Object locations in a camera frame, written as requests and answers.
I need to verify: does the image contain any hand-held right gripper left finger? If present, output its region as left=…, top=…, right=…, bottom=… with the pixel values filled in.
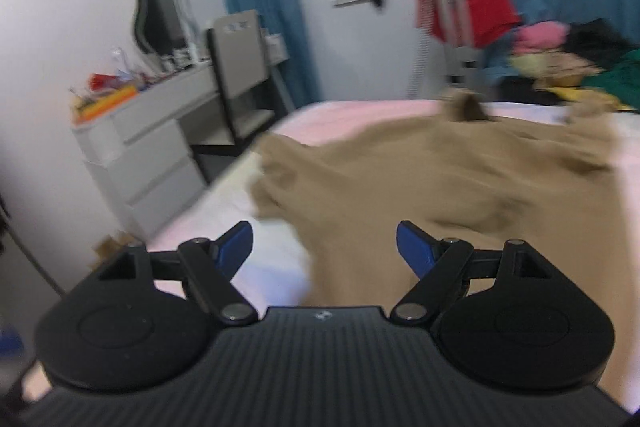
left=96, top=221, right=260, bottom=326

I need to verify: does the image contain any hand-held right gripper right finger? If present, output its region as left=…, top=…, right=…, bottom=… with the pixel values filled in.
left=390, top=220, right=552, bottom=325

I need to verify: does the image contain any tan garment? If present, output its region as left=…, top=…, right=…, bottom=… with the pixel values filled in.
left=250, top=88, right=640, bottom=308

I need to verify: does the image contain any metal clothes rack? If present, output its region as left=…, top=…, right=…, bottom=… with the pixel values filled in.
left=379, top=0, right=483, bottom=100

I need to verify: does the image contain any pile of colourful clothes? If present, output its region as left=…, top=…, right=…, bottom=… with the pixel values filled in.
left=487, top=18, right=640, bottom=112

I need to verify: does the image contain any bed with pink sheet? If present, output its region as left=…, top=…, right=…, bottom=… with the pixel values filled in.
left=20, top=99, right=640, bottom=408

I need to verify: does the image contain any grey desk with drawers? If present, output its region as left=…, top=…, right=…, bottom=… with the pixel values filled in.
left=71, top=57, right=296, bottom=242

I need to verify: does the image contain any grey chair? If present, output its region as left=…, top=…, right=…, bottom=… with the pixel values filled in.
left=192, top=10, right=292, bottom=186

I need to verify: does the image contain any colourful desk clutter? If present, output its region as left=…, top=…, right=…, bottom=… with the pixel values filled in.
left=70, top=48, right=166, bottom=124

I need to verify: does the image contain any black office chair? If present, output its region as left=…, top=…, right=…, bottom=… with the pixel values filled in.
left=131, top=0, right=195, bottom=58

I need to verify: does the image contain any red shirt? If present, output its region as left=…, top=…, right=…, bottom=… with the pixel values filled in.
left=415, top=0, right=521, bottom=48

